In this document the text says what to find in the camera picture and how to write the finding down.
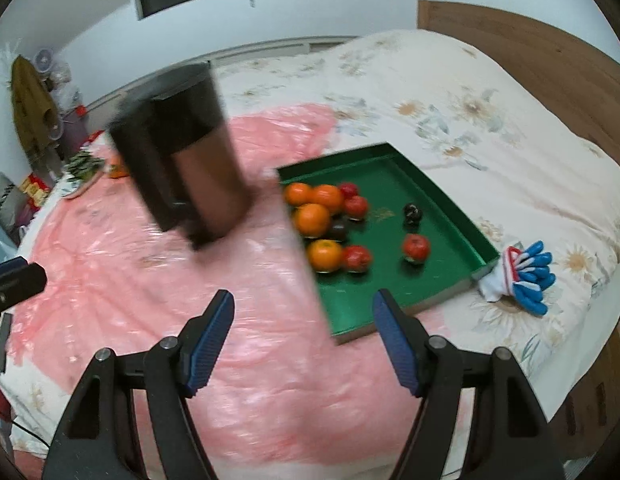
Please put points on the olive green jacket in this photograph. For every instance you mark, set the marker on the olive green jacket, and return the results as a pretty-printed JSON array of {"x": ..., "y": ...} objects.
[{"x": 35, "y": 112}]

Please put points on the floral bed quilt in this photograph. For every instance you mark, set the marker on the floral bed quilt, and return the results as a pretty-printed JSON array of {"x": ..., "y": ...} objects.
[{"x": 512, "y": 166}]

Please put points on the red apple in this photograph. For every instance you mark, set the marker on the red apple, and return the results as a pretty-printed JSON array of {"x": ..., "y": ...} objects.
[
  {"x": 355, "y": 208},
  {"x": 416, "y": 248},
  {"x": 348, "y": 190},
  {"x": 356, "y": 259}
]

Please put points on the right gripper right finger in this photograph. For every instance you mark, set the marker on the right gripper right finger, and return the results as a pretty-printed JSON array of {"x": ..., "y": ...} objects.
[{"x": 509, "y": 434}]

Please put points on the small orange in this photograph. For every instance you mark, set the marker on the small orange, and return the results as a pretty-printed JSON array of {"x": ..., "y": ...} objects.
[{"x": 297, "y": 194}]

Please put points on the grey packaging bag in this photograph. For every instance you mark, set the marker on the grey packaging bag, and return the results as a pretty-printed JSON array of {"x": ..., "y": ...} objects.
[{"x": 12, "y": 201}]

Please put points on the white plate with greens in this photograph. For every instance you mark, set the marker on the white plate with greens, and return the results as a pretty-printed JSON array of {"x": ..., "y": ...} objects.
[{"x": 75, "y": 188}]

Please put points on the green tray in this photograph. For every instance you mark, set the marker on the green tray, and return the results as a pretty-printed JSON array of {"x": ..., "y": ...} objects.
[{"x": 460, "y": 253}]

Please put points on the blue white glove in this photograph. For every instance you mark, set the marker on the blue white glove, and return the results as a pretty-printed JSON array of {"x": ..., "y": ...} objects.
[{"x": 522, "y": 274}]

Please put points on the pink plastic sheet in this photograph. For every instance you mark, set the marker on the pink plastic sheet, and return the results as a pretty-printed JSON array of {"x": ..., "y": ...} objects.
[{"x": 268, "y": 384}]

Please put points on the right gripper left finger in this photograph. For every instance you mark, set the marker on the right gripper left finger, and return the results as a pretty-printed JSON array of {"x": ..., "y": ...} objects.
[{"x": 97, "y": 435}]

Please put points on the dark plum left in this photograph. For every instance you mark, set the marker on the dark plum left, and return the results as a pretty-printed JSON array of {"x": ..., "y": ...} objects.
[{"x": 339, "y": 231}]

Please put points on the dark plum right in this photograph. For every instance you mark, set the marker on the dark plum right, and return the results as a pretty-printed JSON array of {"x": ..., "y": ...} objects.
[{"x": 412, "y": 214}]

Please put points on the black brown kettle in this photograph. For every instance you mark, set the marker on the black brown kettle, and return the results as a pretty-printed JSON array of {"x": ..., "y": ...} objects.
[{"x": 173, "y": 138}]

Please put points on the dark plum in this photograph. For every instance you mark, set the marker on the dark plum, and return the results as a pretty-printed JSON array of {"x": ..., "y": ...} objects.
[
  {"x": 339, "y": 231},
  {"x": 412, "y": 214}
]

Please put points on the wooden headboard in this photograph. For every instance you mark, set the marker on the wooden headboard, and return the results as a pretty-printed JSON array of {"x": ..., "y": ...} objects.
[{"x": 574, "y": 80}]

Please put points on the black smartphone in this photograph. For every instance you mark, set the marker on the black smartphone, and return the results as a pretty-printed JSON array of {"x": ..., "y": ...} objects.
[{"x": 5, "y": 329}]

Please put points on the pile of green leaves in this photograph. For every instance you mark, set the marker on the pile of green leaves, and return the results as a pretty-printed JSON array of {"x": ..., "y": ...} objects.
[{"x": 83, "y": 166}]

